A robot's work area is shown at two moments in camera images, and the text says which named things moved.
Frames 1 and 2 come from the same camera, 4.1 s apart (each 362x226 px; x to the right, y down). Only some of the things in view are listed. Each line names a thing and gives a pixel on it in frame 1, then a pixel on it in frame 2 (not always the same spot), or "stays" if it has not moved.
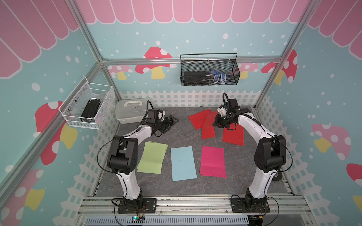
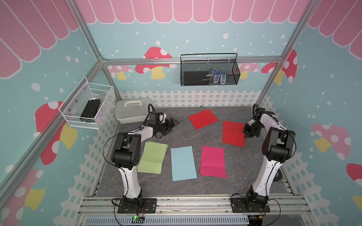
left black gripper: [168, 124] stays
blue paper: [183, 164] stays
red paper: [208, 129] to [233, 133]
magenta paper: [213, 163] stays
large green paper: [152, 157] stays
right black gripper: [218, 123] to [247, 133]
